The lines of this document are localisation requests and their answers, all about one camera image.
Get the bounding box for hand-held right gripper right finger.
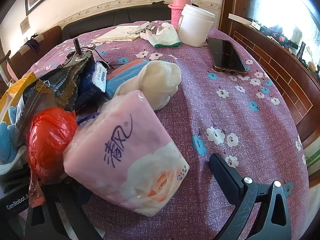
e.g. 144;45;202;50
209;152;292;240

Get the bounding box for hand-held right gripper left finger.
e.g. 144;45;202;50
25;182;105;240

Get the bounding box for red plastic bag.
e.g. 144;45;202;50
26;107;78;208

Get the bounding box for pink tissue pack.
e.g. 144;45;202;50
62;90;190;217

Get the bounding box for yellow cardboard box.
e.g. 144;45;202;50
0;71;38;128

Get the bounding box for cream white sock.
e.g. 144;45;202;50
114;60;182;111

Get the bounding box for black snack packet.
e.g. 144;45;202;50
16;64;87;143

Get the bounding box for white cloth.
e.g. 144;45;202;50
0;146;28;175

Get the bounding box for purple floral tablecloth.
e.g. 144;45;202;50
19;24;310;240

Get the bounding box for blue terry cloth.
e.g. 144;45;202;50
0;106;24;165

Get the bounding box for wooden cabinet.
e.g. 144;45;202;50
219;0;320;143

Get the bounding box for black smartphone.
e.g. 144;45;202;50
207;37;248;75

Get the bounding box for dark blue tissue pack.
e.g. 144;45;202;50
75;61;108;108

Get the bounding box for blue orange rolled cloth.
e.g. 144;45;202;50
105;59;150;99

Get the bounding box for row of small sundries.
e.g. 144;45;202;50
250;20;320;75

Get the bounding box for white plastic jar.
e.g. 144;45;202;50
177;4;215;47

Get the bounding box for white flat box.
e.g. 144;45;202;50
228;13;253;25

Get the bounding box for metal motor with shaft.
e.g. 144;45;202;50
61;38;97;68

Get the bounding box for white gloves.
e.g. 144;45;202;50
139;22;175;39

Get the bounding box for purple cloth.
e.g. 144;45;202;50
24;32;42;54

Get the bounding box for white packet with black print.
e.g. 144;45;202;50
127;22;156;34

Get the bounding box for pink thermos bottle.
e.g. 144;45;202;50
168;0;192;29

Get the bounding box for stack of papers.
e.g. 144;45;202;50
91;26;140;43

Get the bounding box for black sofa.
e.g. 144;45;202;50
61;5;200;42

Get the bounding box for small wall plaque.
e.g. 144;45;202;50
19;17;31;34

